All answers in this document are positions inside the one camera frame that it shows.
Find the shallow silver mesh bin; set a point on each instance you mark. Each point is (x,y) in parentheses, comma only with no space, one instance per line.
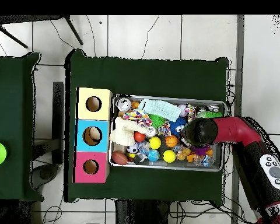
(177,168)

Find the orange toy basketball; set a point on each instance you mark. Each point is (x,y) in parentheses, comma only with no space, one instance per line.
(171,141)

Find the brown toy football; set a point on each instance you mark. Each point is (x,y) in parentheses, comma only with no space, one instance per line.
(119,158)

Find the black upright board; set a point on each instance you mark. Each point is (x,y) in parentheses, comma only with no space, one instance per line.
(58,116)

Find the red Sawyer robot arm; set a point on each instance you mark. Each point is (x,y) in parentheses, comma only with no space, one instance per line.
(233,130)

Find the green fuzzy toy with eyes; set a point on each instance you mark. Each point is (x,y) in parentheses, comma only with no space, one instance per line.
(212,114)

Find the orange-red ball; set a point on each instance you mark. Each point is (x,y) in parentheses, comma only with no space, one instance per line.
(139,137)

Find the dark grey floor base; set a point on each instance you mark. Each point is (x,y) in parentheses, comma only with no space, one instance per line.
(45,173)

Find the wooden box with three holes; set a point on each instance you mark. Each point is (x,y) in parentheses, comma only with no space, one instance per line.
(84,114)

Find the dark green side tablecloth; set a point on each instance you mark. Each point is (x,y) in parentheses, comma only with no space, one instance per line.
(14,128)

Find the silver drink can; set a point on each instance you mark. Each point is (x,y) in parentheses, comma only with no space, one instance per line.
(123,104)

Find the mint green cloth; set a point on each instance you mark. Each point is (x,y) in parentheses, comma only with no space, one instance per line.
(161,108)

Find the blue fuzzy toy with eyes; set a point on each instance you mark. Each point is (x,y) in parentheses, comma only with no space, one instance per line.
(176,126)

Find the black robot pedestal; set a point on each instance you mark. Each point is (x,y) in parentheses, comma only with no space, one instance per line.
(142,214)

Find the small soccer ball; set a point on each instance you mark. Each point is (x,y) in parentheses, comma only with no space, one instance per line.
(132,148)

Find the black metal frame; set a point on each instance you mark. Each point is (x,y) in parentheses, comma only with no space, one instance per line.
(25,18)

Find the polka dot cloth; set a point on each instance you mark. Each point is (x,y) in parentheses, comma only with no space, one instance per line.
(137,115)

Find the cream knit cloth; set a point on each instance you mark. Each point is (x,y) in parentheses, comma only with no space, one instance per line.
(124,131)

